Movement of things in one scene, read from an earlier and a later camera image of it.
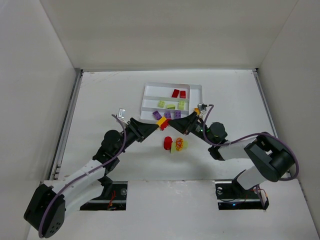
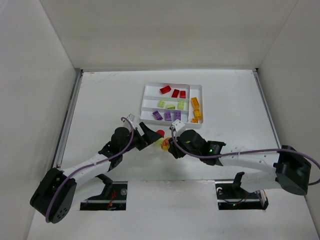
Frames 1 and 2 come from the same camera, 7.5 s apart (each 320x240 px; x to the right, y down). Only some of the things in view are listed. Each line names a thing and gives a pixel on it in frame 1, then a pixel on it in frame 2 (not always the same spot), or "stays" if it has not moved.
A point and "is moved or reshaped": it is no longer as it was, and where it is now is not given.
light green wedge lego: x=172 y=106 stays
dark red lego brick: x=165 y=124 to x=165 y=89
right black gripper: x=190 y=125 to x=175 y=148
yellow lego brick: x=161 y=121 to x=195 y=104
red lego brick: x=175 y=93 stays
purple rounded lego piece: x=178 y=114 stays
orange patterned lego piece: x=179 y=144 is moved or reshaped
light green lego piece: x=181 y=105 stays
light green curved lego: x=173 y=147 is moved or reshaped
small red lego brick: x=182 y=94 stays
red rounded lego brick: x=167 y=143 to x=161 y=132
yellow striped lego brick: x=197 y=110 stays
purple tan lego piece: x=167 y=115 stays
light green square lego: x=161 y=104 stays
